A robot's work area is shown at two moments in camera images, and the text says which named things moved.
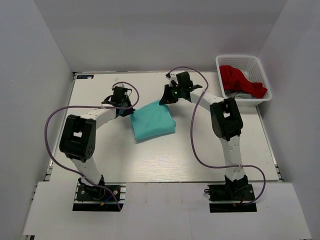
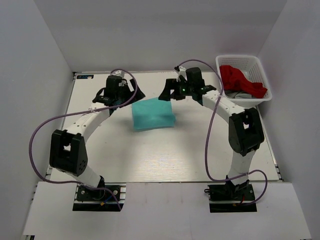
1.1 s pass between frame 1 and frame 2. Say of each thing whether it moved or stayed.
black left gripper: moved
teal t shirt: moved
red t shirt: stayed
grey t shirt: stayed
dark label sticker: stayed
